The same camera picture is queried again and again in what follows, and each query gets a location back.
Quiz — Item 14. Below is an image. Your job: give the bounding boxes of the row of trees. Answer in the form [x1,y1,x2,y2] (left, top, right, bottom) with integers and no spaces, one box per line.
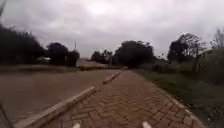
[0,23,224,69]

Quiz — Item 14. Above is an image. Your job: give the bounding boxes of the robot's own part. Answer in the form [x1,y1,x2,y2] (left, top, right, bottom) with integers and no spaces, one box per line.
[141,121,152,128]
[72,122,82,128]

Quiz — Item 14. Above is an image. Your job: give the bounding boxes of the red brick path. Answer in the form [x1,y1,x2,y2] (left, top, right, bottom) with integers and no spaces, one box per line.
[41,69,208,128]

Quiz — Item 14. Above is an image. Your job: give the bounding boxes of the concrete kerb blocks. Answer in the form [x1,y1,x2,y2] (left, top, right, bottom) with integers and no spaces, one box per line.
[13,69,124,128]

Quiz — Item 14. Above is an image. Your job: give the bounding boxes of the grass strip beyond road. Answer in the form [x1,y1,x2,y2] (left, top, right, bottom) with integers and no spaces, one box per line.
[0,64,81,75]

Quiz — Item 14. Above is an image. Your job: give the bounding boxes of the grass verge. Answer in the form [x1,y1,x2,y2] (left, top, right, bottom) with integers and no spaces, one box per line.
[132,68,224,128]

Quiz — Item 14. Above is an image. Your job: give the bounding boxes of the brown dirt road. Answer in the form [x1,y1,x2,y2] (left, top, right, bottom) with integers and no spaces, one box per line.
[0,68,122,124]

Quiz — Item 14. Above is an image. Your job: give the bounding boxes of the hedge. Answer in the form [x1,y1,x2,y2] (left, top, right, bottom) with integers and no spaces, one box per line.
[146,47,224,85]

